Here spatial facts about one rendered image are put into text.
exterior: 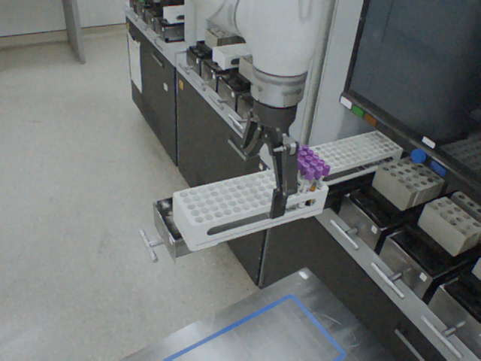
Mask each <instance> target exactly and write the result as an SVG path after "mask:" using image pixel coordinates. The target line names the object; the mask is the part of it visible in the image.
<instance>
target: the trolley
mask: <svg viewBox="0 0 481 361"><path fill-rule="evenodd" d="M116 361H397V360H396V359H395V358H394V357H393V356H392V354H391V353H390V352H389V351H388V350H387V349H386V348H385V347H384V346H383V345H382V344H381V343H380V342H379V341H378V340H377V339H376V338H375V337H374V336H373V335H372V334H371V332H370V331H369V330H368V329H367V328H366V327H365V326H364V325H363V324H362V323H361V322H360V321H359V320H358V319H357V318H356V317H355V316H354V315H353V314H352V313H351V312H350V310H349V309H348V308H347V307H346V306H345V305H344V304H343V303H342V302H341V301H340V300H339V299H338V298H337V297H336V296H335V295H334V294H333V293H332V292H331V291H329V289H328V288H327V287H326V286H325V285H324V284H323V283H322V282H321V281H320V280H319V279H318V277H317V276H315V274H314V273H312V271H311V270H309V268H308V267H304V268H302V269H300V270H298V271H296V272H294V273H291V274H290V275H289V276H287V277H285V278H283V279H281V280H278V281H276V282H275V283H273V284H271V285H269V286H267V287H264V288H262V290H260V291H258V292H256V293H254V294H251V295H249V296H247V297H245V298H243V299H241V300H238V301H236V302H234V303H232V304H230V305H228V306H226V307H224V308H221V309H220V310H219V311H217V312H216V313H214V314H211V315H210V316H207V317H205V318H203V319H201V320H199V321H197V322H195V323H193V324H190V325H188V326H186V327H184V328H182V329H180V330H178V331H176V332H174V333H171V334H170V335H167V336H166V337H164V338H162V339H160V340H158V341H156V342H154V343H152V344H148V345H147V346H144V347H142V348H140V349H138V350H136V351H134V352H132V353H130V354H128V355H126V356H124V357H122V358H120V359H118V360H116Z"/></svg>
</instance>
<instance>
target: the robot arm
mask: <svg viewBox="0 0 481 361"><path fill-rule="evenodd" d="M190 1H191V2H192V3H193V4H194V5H195V6H196V7H197V10H198V14H199V16H200V17H201V18H203V19H205V20H208V21H210V22H211V23H213V24H215V25H217V26H218V27H220V28H222V29H224V30H226V31H227V32H230V33H235V34H236V35H239V36H241V37H244V39H245V41H246V43H247V46H248V48H249V50H250V51H252V54H253V64H252V77H251V85H250V95H251V96H253V97H254V105H253V109H251V110H248V119H247V124H246V128H245V131H244V136H243V139H242V142H241V148H242V149H245V152H244V153H245V157H246V161H245V169H244V175H248V174H255V173H259V162H260V155H259V154H257V153H260V150H261V148H262V146H264V145H265V144H266V145H267V146H268V152H269V156H271V158H272V163H273V168H274V177H275V178H276V184H277V188H273V193H272V199H271V210H270V219H271V220H273V219H277V218H279V217H284V214H285V209H286V204H287V199H288V198H289V196H291V195H294V194H297V193H298V149H299V143H298V142H292V140H291V139H290V138H289V137H290V135H289V127H290V126H291V125H292V124H293V123H294V122H295V118H296V113H297V109H298V103H300V102H301V101H302V99H303V96H304V88H305V84H306V79H307V74H308V68H309V64H310V60H311V59H312V58H313V55H314V53H315V49H316V45H317V42H318V38H319V31H320V26H321V21H322V3H323V0H190ZM280 147H282V148H281V150H275V151H274V149H277V148H280Z"/></svg>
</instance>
